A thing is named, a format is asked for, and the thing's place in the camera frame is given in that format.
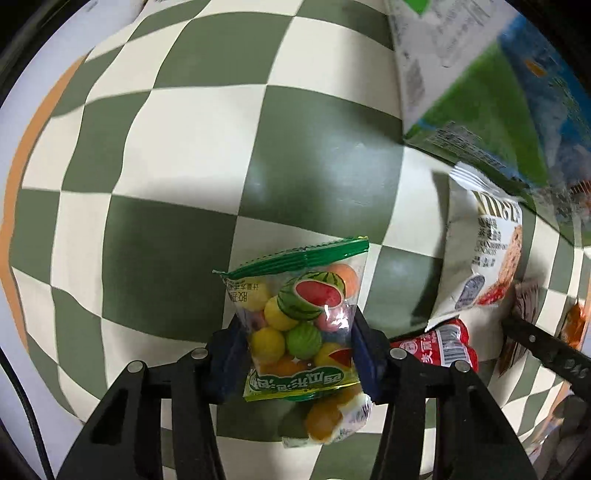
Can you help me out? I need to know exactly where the green white checkered mat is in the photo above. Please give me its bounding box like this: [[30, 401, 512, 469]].
[[0, 0, 591, 480]]

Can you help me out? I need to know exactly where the black cable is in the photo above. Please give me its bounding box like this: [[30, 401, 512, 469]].
[[0, 351, 55, 480]]

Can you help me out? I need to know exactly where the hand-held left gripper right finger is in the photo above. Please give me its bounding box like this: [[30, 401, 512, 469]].
[[351, 307, 539, 480]]

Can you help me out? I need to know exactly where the small red snack packet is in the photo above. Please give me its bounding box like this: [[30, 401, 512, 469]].
[[390, 318, 481, 374]]

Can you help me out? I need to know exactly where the brown snack packet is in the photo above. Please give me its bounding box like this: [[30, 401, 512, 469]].
[[499, 279, 541, 374]]

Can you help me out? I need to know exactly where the white cookie packet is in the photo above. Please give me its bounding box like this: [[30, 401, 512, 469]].
[[425, 161, 525, 330]]

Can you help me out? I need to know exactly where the flat orange snack packet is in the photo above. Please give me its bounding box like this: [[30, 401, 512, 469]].
[[561, 300, 588, 349]]

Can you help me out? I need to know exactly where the printed cardboard box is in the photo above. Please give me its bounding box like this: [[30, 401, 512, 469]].
[[385, 0, 591, 250]]

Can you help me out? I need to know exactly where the green fruit gumball packet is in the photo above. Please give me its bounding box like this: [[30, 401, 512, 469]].
[[213, 236, 374, 448]]

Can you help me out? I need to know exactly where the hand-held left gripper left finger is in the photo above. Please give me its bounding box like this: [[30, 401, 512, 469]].
[[55, 318, 252, 480]]

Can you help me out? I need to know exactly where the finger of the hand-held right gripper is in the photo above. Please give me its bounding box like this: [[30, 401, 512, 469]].
[[501, 314, 591, 398]]

